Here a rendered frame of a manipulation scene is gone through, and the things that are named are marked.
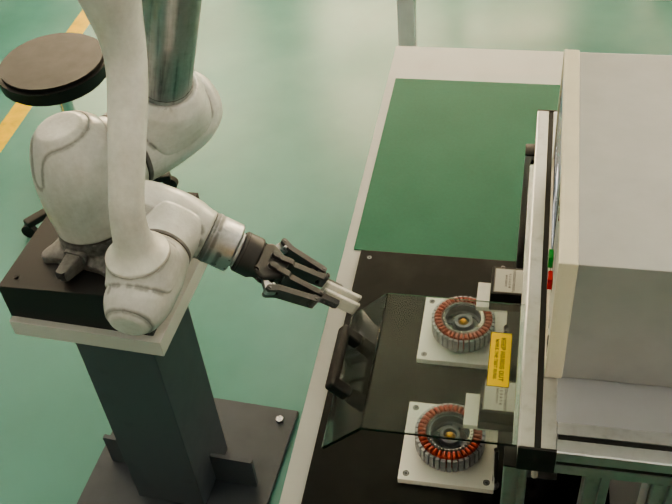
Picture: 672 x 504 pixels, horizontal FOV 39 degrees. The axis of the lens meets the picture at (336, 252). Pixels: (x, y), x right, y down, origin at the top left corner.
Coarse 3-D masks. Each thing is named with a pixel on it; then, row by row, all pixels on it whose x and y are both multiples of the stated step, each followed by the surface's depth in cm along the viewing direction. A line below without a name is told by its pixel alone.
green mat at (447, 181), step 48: (432, 96) 226; (480, 96) 224; (528, 96) 223; (384, 144) 214; (432, 144) 212; (480, 144) 211; (384, 192) 202; (432, 192) 201; (480, 192) 200; (384, 240) 191; (432, 240) 190; (480, 240) 189
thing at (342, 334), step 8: (344, 328) 134; (344, 336) 133; (352, 336) 134; (360, 336) 135; (336, 344) 133; (344, 344) 132; (352, 344) 135; (360, 344) 134; (336, 352) 131; (344, 352) 131; (336, 360) 130; (336, 368) 129; (328, 376) 129; (336, 376) 128; (328, 384) 127; (336, 384) 127; (344, 384) 128; (336, 392) 128; (344, 392) 128
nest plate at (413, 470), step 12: (408, 444) 152; (492, 444) 151; (408, 456) 150; (492, 456) 149; (408, 468) 149; (420, 468) 149; (432, 468) 149; (468, 468) 148; (480, 468) 148; (492, 468) 148; (408, 480) 148; (420, 480) 147; (432, 480) 147; (444, 480) 147; (456, 480) 147; (468, 480) 147; (480, 480) 146; (480, 492) 146; (492, 492) 145
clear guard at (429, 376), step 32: (352, 320) 141; (384, 320) 134; (416, 320) 133; (448, 320) 133; (480, 320) 133; (512, 320) 132; (352, 352) 135; (384, 352) 130; (416, 352) 129; (448, 352) 129; (480, 352) 128; (512, 352) 128; (352, 384) 130; (384, 384) 126; (416, 384) 125; (448, 384) 125; (480, 384) 125; (512, 384) 124; (352, 416) 124; (384, 416) 122; (416, 416) 122; (448, 416) 121; (480, 416) 121; (512, 416) 121
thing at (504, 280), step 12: (492, 276) 158; (504, 276) 158; (516, 276) 158; (480, 288) 162; (492, 288) 156; (504, 288) 156; (516, 288) 156; (480, 300) 160; (492, 300) 157; (504, 300) 156; (516, 300) 156
